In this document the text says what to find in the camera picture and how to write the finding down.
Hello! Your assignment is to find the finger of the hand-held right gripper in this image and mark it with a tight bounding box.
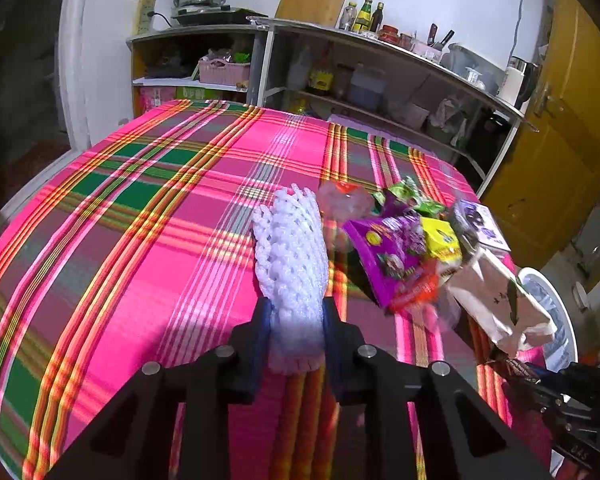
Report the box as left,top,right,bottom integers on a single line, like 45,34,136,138
489,354,600,402
530,394,600,461

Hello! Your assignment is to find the cooking oil bottle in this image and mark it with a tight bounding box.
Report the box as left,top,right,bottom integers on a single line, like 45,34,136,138
307,57,336,97

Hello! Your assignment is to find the pink knife holder box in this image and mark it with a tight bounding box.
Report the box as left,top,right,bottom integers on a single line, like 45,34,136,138
412,40,446,61

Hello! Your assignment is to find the green bottle yellow label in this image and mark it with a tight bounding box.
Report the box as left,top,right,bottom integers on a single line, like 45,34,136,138
352,0,373,32

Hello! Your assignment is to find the white foam fruit net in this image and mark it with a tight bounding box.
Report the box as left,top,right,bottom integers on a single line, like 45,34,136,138
251,183,331,375

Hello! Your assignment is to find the white round waste bin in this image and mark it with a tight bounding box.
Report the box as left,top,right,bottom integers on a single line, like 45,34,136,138
517,266,578,376

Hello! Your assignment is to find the black induction cooker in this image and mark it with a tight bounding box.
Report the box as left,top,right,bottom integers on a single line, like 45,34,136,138
170,6,268,27

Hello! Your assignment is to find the grey plastic basin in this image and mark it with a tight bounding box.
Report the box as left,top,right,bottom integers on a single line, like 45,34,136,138
447,42,506,93

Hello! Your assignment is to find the yellow snack packet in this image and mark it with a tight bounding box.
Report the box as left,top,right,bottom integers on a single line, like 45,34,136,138
420,216,463,266

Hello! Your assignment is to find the crumpled plastic bag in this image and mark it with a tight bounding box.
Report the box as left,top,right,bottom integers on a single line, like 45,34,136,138
427,97,468,146

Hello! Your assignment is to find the yellowed power strip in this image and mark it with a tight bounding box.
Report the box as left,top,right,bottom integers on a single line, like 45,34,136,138
137,0,156,33

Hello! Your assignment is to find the purple snack packet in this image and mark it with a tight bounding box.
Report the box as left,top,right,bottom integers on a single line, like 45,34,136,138
341,212,431,311

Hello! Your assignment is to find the pink plastic basket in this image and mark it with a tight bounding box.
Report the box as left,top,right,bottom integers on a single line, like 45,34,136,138
199,57,252,86

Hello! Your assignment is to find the pink carton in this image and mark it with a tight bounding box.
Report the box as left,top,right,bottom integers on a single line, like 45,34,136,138
140,86,178,116

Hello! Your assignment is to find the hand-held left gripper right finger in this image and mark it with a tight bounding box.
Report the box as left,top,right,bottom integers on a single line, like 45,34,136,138
322,297,553,480

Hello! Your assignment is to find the white electric kettle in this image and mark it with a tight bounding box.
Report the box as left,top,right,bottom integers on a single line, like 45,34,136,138
497,56,541,106

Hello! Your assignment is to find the green carton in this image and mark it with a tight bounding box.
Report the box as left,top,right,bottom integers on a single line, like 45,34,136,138
176,86,221,101

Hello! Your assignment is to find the grey storage container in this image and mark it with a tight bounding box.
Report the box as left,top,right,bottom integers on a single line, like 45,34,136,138
347,65,386,111

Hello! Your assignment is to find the pink plaid tablecloth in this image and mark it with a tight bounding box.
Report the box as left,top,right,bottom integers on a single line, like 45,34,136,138
0,99,553,480

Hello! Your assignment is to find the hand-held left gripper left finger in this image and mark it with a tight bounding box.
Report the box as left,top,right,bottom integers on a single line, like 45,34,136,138
45,297,273,480

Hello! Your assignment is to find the white plastic jug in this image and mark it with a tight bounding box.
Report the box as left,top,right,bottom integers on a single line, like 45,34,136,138
287,46,313,88

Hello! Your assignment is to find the white paper bag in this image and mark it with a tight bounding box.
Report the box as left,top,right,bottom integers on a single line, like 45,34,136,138
447,249,557,353

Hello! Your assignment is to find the clear plastic wrapper with red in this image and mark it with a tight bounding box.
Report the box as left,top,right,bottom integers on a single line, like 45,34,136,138
319,182,376,251

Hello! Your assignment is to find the metal door handle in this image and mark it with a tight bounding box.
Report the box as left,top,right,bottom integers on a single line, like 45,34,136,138
532,82,553,131

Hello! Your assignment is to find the green foil wrapper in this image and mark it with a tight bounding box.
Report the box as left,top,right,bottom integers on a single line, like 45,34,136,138
372,176,446,218

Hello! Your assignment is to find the purple white small box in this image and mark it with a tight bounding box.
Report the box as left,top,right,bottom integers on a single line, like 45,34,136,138
452,199,511,253

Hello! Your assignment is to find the yellow wooden door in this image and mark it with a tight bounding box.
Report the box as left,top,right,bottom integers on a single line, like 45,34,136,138
480,0,600,286

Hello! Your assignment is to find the orange snack wrapper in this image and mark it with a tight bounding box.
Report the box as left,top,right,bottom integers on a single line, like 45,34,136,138
387,270,441,313

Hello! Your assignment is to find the long metal shelf rack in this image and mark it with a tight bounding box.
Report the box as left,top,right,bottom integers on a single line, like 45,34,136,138
247,16,528,196

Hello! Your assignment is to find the white shelf cabinet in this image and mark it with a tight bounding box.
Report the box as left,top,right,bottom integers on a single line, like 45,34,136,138
126,24,271,111

